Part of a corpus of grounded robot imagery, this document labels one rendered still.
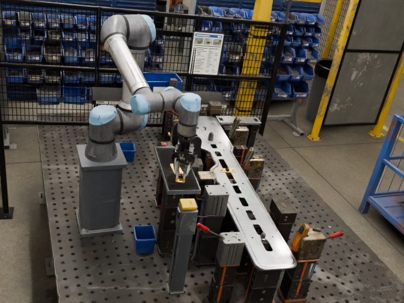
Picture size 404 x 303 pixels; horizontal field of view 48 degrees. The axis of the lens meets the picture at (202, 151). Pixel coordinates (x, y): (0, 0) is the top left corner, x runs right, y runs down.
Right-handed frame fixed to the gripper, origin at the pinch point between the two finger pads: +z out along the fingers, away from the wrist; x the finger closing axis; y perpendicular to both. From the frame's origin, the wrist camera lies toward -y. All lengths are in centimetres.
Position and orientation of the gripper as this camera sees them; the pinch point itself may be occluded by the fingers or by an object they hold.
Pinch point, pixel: (181, 174)
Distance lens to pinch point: 188.1
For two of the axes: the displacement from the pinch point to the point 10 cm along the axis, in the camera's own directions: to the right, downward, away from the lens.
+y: -0.3, 4.8, -8.8
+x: 9.9, 1.4, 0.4
